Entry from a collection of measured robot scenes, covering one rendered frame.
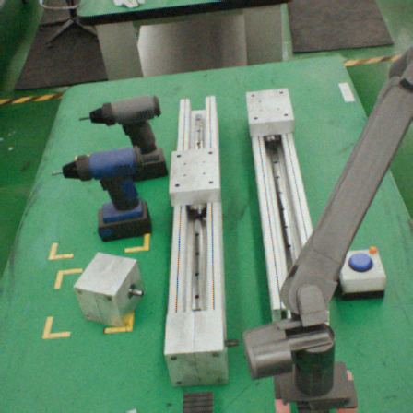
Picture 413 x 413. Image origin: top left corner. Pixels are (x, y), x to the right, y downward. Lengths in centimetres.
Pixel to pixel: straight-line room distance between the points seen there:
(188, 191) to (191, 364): 41
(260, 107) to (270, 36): 124
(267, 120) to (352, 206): 68
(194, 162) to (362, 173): 59
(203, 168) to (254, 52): 150
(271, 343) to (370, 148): 31
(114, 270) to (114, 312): 8
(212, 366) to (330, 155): 74
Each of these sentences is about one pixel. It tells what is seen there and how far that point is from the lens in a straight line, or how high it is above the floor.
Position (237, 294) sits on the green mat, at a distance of 127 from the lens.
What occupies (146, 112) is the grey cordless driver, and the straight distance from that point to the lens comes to 151.
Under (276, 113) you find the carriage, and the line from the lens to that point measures 157.
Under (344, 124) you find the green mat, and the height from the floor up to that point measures 78.
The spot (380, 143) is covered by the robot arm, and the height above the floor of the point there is 119.
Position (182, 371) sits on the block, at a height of 82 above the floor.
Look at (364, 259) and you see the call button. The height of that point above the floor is 85.
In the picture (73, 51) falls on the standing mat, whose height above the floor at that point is 1.
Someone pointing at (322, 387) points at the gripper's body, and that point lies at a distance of 96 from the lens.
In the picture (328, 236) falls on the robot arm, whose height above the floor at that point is 111.
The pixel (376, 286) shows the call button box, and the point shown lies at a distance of 124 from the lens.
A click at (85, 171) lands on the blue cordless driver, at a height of 98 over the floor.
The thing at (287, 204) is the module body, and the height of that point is 83.
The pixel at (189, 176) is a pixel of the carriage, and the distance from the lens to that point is 138.
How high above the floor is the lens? 171
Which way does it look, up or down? 39 degrees down
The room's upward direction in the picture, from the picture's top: 8 degrees counter-clockwise
